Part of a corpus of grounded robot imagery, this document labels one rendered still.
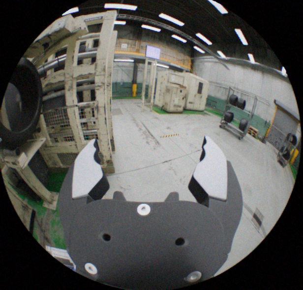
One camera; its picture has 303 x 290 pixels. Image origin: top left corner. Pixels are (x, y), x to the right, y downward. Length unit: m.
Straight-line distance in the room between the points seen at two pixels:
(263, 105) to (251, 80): 2.43
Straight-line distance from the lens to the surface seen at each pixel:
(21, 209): 1.64
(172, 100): 4.38
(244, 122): 4.45
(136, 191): 1.26
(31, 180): 1.32
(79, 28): 1.00
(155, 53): 4.33
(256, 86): 10.59
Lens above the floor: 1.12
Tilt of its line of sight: 31 degrees down
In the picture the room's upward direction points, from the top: 6 degrees clockwise
